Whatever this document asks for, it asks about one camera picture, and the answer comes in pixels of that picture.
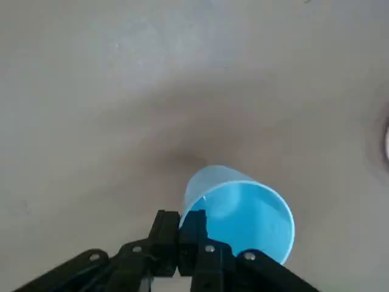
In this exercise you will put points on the pink round plate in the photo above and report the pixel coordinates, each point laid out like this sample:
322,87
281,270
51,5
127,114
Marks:
386,140

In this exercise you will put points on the blue plastic cup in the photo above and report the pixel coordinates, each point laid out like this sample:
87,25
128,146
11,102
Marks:
258,219

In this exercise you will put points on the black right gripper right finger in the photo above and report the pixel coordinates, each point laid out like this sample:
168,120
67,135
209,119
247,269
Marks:
194,231

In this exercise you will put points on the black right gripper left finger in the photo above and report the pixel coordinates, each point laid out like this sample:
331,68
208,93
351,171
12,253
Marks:
164,231

